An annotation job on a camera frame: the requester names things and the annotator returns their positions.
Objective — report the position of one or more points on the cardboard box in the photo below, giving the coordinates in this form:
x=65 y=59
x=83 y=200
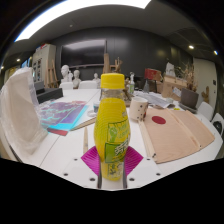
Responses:
x=171 y=86

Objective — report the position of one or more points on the black box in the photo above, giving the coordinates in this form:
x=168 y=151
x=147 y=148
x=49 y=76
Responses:
x=50 y=94

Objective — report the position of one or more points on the yellow drink bottle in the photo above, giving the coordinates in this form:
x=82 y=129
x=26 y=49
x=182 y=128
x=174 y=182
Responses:
x=111 y=133

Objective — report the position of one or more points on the dark wall screen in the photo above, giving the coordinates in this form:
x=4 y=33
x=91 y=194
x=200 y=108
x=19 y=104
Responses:
x=83 y=53

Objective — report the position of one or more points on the white spray bottle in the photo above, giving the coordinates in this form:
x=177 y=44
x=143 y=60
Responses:
x=132 y=85

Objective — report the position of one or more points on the wooden mannequin figure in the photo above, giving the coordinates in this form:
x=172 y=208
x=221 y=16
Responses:
x=206 y=95

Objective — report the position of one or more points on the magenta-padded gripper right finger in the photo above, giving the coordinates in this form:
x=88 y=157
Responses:
x=145 y=170

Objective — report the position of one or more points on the long ceiling light strip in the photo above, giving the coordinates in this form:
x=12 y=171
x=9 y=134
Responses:
x=83 y=8

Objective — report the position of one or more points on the newspaper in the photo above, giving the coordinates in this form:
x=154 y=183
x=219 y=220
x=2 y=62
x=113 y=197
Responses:
x=155 y=99

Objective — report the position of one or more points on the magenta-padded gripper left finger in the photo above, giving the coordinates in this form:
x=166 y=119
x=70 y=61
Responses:
x=78 y=170

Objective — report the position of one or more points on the white chair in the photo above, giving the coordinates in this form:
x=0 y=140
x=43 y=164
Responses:
x=205 y=110
x=87 y=85
x=66 y=85
x=216 y=116

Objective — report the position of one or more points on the grey glass bottle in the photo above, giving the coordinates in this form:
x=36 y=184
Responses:
x=146 y=87

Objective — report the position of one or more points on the black backpack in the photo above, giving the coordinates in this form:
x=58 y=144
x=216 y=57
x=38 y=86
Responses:
x=218 y=127

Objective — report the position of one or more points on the white plaster bust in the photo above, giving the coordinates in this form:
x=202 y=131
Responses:
x=66 y=73
x=76 y=80

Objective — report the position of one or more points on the small jar silver lid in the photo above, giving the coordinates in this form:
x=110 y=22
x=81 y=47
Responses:
x=95 y=107

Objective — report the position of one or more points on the wooden easel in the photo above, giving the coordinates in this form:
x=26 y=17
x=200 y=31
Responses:
x=51 y=75
x=117 y=65

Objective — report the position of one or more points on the thin wooden stick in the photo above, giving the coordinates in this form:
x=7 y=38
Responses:
x=85 y=140

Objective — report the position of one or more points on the white wrapped plaster figure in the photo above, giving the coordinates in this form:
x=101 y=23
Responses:
x=170 y=69

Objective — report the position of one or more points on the round ceiling spotlight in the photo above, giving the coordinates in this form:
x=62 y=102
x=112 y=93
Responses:
x=191 y=47
x=215 y=52

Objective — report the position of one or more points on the flat round red coaster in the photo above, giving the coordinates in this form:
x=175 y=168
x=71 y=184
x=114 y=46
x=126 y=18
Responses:
x=158 y=120

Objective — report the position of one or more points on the white cabinet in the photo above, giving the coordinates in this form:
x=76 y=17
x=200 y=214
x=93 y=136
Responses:
x=41 y=63

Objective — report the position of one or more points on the red box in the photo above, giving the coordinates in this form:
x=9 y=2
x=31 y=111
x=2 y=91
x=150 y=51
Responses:
x=152 y=74

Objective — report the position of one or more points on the tan wooden drawing board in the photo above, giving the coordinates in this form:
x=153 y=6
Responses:
x=180 y=136

